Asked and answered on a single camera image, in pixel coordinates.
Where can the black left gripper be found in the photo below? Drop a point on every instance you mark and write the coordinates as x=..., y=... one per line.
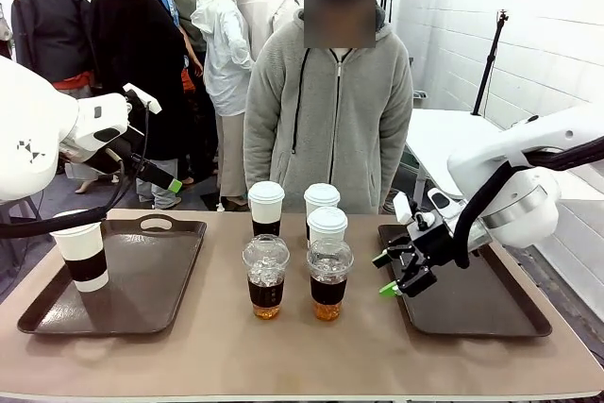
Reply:
x=137, y=139

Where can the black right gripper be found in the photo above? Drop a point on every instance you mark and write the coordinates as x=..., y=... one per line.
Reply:
x=436, y=242

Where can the clear iced coffee cup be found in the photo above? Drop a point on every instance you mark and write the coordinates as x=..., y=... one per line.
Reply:
x=329, y=285
x=265, y=280

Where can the white lidded paper coffee cup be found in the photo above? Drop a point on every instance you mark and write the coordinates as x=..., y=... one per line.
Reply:
x=265, y=205
x=327, y=228
x=322, y=196

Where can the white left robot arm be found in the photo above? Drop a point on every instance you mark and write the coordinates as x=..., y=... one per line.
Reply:
x=28, y=129

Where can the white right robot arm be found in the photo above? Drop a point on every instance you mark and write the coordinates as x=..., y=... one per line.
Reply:
x=533, y=139

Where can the dark brown plastic tray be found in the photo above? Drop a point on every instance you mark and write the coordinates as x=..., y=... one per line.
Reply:
x=472, y=304
x=141, y=280

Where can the green crate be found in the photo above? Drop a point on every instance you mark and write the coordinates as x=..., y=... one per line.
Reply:
x=410, y=162

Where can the lidless white paper cup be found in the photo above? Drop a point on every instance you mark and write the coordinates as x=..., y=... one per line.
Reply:
x=85, y=252

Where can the mannequin in black yellow-collared coat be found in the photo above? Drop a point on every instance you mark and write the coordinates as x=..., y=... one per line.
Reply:
x=137, y=54

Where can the mannequin in white hooded shirt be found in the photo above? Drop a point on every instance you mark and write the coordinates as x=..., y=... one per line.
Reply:
x=226, y=72

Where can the white folding table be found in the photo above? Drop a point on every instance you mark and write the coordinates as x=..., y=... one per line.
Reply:
x=448, y=139

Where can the person in grey hoodie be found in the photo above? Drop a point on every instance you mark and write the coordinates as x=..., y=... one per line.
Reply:
x=330, y=129

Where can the mannequin in olive shirt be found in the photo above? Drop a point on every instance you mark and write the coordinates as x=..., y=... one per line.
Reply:
x=186, y=2

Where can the mannequin in dark grey jacket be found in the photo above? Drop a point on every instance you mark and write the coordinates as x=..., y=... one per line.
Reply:
x=52, y=30

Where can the mannequin in cream shirt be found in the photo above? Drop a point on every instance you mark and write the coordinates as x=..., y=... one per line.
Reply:
x=266, y=2

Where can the black tripod stand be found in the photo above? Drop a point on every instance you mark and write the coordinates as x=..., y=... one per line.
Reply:
x=488, y=63

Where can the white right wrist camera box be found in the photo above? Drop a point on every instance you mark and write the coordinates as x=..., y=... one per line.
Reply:
x=402, y=207

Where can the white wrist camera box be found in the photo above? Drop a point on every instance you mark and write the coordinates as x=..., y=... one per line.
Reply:
x=402, y=207
x=144, y=97

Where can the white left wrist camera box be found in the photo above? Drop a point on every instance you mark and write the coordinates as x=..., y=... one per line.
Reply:
x=144, y=97

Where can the black metal stand frame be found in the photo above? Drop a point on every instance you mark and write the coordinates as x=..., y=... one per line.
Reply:
x=19, y=233

